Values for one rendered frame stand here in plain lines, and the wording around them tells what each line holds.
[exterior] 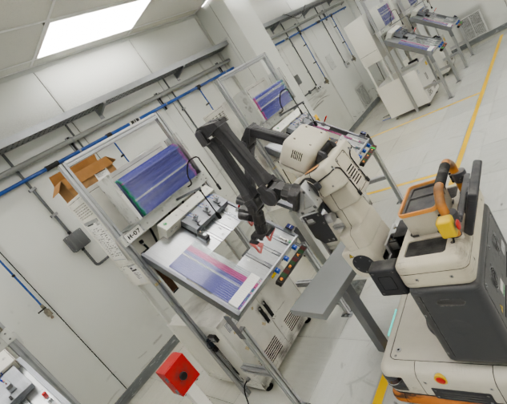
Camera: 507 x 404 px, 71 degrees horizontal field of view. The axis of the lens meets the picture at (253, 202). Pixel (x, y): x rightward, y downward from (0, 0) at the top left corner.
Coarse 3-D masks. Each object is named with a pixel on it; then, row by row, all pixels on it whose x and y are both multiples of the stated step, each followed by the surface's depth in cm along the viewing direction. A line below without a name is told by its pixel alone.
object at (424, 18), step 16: (400, 0) 627; (416, 0) 651; (400, 16) 639; (416, 16) 638; (432, 16) 646; (448, 16) 650; (464, 32) 654; (448, 48) 669; (432, 64) 647; (448, 64) 645; (464, 64) 617
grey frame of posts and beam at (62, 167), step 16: (176, 144) 249; (64, 176) 200; (80, 192) 200; (96, 208) 203; (160, 208) 226; (112, 224) 207; (144, 224) 217; (144, 272) 214; (160, 288) 217; (176, 304) 222; (192, 320) 226; (208, 352) 232; (256, 352) 192; (224, 368) 233; (272, 368) 197; (240, 384) 239; (288, 384) 201
